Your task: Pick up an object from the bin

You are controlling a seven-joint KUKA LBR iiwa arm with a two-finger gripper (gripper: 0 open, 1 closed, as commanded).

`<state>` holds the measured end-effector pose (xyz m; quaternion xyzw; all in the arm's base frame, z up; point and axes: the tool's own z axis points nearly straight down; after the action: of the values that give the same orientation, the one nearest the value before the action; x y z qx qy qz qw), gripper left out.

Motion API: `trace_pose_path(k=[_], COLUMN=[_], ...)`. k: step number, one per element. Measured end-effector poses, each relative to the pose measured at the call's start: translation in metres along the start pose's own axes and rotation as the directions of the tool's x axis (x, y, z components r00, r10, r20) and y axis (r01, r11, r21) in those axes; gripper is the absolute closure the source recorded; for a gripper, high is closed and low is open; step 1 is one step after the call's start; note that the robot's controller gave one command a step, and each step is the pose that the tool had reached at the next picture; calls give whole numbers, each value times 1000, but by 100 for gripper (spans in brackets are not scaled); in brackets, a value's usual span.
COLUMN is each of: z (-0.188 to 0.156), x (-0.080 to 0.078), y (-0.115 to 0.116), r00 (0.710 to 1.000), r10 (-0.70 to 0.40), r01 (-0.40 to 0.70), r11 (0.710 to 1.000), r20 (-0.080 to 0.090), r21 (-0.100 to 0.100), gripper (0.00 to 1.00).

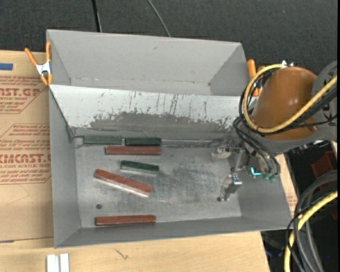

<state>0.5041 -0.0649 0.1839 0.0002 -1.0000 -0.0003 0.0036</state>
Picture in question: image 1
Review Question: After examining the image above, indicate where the red-brown flat block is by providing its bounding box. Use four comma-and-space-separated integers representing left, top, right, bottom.
104, 146, 163, 156
93, 168, 154, 199
94, 214, 158, 227

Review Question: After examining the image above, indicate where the grey metal bin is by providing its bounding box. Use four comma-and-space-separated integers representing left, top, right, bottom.
46, 29, 294, 249

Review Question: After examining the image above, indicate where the brown cardboard board, red print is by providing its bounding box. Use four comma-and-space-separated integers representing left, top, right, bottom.
0, 49, 56, 244

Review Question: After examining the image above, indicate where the dark green flat block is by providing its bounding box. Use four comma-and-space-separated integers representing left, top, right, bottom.
83, 135, 123, 145
124, 137, 163, 147
119, 160, 160, 177

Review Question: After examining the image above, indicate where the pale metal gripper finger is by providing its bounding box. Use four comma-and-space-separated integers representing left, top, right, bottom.
217, 174, 243, 202
210, 147, 232, 162

